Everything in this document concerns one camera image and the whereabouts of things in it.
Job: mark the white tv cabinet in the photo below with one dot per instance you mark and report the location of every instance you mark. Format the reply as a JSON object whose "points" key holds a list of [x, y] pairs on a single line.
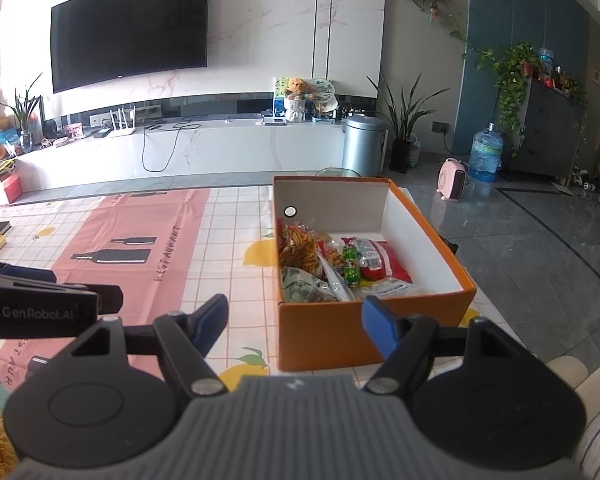
{"points": [[197, 148]]}

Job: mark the orange dried snack bag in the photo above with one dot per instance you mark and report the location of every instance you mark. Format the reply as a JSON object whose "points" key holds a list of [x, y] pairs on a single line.
{"points": [[330, 250]]}

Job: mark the beige clear snack packet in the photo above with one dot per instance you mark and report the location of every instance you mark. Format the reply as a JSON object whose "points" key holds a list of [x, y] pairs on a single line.
{"points": [[388, 288]]}

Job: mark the plant in glass vase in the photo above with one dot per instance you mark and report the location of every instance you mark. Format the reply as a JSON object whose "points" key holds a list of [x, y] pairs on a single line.
{"points": [[22, 108]]}

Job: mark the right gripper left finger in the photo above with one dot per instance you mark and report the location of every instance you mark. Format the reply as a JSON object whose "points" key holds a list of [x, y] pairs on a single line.
{"points": [[116, 391]]}

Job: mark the red Mimi stick snack bag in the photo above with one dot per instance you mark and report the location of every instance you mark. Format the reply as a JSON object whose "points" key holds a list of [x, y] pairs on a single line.
{"points": [[297, 248]]}

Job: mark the potted floor plant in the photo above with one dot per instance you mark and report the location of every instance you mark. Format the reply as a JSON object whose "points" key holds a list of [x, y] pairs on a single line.
{"points": [[403, 111]]}

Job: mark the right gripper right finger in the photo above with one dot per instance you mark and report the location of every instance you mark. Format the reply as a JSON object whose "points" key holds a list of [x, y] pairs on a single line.
{"points": [[474, 392]]}

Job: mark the teddy bear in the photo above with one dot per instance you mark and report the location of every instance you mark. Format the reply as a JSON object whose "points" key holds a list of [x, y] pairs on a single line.
{"points": [[298, 99]]}

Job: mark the black television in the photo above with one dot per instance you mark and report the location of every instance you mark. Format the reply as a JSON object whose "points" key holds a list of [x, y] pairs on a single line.
{"points": [[93, 41]]}

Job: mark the orange cardboard box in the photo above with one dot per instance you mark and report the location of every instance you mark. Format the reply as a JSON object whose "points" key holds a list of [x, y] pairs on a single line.
{"points": [[341, 240]]}

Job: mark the blue water jug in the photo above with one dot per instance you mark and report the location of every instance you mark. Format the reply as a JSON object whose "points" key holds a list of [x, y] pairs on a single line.
{"points": [[485, 154]]}

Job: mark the dark drawer cabinet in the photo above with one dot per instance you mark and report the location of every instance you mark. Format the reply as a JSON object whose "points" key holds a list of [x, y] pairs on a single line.
{"points": [[552, 129]]}

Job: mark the silver trash bin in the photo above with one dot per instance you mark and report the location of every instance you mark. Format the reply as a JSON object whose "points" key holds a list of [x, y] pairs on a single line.
{"points": [[364, 145]]}

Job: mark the red storage box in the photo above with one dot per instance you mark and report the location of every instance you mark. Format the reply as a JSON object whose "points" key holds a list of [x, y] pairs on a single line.
{"points": [[10, 189]]}

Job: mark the white spicy strip packet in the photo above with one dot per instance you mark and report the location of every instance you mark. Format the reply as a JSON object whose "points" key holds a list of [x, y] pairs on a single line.
{"points": [[337, 284]]}

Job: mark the white green snack bag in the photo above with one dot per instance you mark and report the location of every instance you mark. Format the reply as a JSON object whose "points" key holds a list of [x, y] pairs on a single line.
{"points": [[301, 287]]}

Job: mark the red white snack packet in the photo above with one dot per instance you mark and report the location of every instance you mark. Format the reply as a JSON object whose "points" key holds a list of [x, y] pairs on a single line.
{"points": [[378, 260]]}

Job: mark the pink small heater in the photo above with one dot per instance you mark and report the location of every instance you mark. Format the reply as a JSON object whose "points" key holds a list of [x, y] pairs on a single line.
{"points": [[452, 179]]}

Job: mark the hanging ivy plant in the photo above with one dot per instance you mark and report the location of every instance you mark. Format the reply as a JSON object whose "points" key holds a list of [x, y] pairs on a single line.
{"points": [[513, 70]]}

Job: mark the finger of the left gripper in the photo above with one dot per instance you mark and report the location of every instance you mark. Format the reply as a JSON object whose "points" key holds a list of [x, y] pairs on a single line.
{"points": [[41, 275], [110, 298]]}

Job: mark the green sausage stick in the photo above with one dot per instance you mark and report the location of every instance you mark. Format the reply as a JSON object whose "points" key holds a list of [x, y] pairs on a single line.
{"points": [[351, 269]]}

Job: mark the white router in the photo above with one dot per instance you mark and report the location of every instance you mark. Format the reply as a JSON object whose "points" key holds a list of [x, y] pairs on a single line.
{"points": [[122, 122]]}

